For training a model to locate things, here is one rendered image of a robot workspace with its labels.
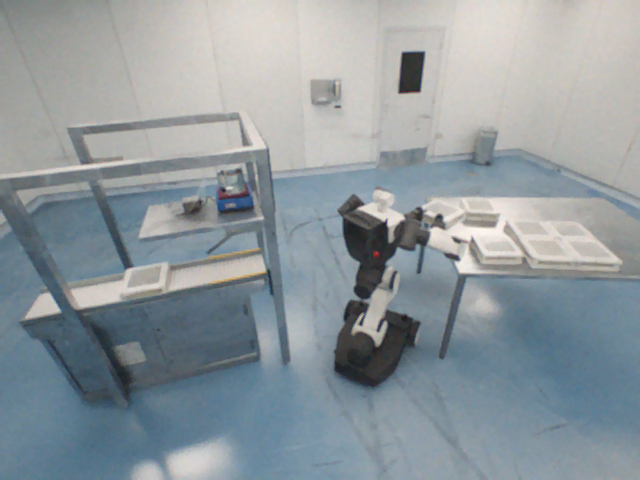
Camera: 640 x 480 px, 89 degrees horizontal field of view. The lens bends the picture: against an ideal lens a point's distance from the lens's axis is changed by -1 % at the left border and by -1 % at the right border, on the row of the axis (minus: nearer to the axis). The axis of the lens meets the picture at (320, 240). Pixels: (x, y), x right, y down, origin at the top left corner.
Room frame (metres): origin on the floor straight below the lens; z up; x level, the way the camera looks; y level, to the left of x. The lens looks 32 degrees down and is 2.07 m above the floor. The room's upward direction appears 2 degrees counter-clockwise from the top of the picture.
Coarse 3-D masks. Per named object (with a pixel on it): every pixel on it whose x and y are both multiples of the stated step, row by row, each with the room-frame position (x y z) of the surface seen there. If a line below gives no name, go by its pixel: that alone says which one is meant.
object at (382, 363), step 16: (368, 304) 1.98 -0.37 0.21; (352, 320) 1.85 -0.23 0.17; (400, 320) 1.79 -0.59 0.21; (352, 336) 1.69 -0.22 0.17; (368, 336) 1.52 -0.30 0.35; (384, 336) 1.68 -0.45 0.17; (400, 336) 1.68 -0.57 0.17; (336, 352) 1.55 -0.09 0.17; (352, 352) 1.42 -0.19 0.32; (368, 352) 1.43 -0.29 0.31; (384, 352) 1.54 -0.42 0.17; (400, 352) 1.56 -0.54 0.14; (336, 368) 1.47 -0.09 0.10; (352, 368) 1.41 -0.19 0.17; (368, 368) 1.40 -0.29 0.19; (384, 368) 1.41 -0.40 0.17; (368, 384) 1.35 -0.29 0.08
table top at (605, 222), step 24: (504, 216) 2.26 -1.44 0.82; (528, 216) 2.25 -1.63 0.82; (552, 216) 2.24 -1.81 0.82; (576, 216) 2.23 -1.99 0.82; (600, 216) 2.21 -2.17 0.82; (624, 216) 2.20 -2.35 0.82; (600, 240) 1.88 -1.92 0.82; (624, 240) 1.87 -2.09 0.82; (456, 264) 1.66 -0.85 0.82; (480, 264) 1.65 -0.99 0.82; (504, 264) 1.64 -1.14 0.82; (528, 264) 1.63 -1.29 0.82; (624, 264) 1.60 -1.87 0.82
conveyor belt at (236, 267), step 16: (256, 256) 1.85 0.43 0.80; (176, 272) 1.70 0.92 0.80; (192, 272) 1.69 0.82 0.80; (208, 272) 1.69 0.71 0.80; (224, 272) 1.68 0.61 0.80; (240, 272) 1.68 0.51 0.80; (256, 272) 1.67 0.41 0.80; (80, 288) 1.57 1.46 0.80; (96, 288) 1.56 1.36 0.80; (112, 288) 1.56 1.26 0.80; (176, 288) 1.54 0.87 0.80; (48, 304) 1.43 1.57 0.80; (80, 304) 1.42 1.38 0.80
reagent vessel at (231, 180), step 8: (216, 168) 1.71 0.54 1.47; (224, 168) 1.68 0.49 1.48; (232, 168) 1.69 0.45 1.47; (240, 168) 1.73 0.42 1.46; (224, 176) 1.69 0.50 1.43; (232, 176) 1.69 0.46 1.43; (240, 176) 1.72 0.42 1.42; (224, 184) 1.69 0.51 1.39; (232, 184) 1.69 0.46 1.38; (240, 184) 1.71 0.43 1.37; (224, 192) 1.69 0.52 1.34; (232, 192) 1.69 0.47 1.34
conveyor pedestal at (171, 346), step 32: (128, 320) 1.44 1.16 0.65; (160, 320) 1.49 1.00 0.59; (192, 320) 1.54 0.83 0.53; (224, 320) 1.59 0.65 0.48; (64, 352) 1.34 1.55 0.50; (128, 352) 1.42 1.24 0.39; (160, 352) 1.47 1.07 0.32; (192, 352) 1.52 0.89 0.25; (224, 352) 1.57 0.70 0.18; (256, 352) 1.62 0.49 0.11; (96, 384) 1.35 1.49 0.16; (128, 384) 1.39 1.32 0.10; (160, 384) 1.45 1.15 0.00
